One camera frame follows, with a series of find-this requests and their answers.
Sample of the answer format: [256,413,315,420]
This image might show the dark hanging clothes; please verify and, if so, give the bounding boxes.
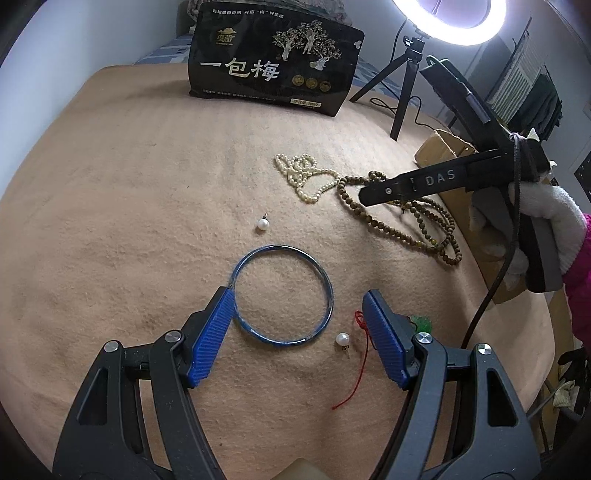
[526,74,564,139]

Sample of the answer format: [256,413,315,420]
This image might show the black clothes rack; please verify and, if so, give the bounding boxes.
[489,18,564,139]

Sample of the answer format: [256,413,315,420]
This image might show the white bead necklace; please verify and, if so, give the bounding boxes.
[274,154,342,205]

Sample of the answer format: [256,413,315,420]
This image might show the person's right forearm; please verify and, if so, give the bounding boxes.
[566,212,591,342]

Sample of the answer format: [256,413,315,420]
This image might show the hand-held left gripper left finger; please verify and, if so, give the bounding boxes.
[53,286,238,480]

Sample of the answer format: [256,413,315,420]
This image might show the black snack bag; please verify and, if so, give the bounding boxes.
[188,0,365,117]

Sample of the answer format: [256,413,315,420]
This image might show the white ring light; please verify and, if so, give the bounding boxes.
[392,0,507,46]

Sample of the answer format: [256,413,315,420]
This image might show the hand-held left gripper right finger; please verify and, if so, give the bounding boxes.
[361,289,541,480]

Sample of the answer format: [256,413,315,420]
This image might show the red string green pendant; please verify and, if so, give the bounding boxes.
[332,311,432,410]

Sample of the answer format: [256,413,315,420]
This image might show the patterned pillow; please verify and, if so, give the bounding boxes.
[178,0,204,35]

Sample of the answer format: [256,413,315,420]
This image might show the brown wooden bead necklace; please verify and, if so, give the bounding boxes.
[337,171,462,267]

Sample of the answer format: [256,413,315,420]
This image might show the black ring light cable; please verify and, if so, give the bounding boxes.
[365,18,451,132]

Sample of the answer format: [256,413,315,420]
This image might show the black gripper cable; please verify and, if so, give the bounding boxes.
[459,134,525,352]

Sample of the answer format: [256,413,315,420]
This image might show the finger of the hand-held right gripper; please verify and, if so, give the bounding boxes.
[359,150,511,207]
[419,55,513,153]

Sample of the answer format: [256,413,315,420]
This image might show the white hanging cloth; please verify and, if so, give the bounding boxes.
[489,44,541,107]

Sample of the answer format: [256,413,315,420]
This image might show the black tripod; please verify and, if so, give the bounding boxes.
[349,34,428,140]

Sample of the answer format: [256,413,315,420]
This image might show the person's right hand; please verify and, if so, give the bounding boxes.
[471,185,585,289]

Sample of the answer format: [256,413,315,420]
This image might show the blue bangle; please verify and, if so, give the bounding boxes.
[228,244,334,346]

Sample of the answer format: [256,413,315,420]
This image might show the cardboard box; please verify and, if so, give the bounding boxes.
[413,129,555,305]

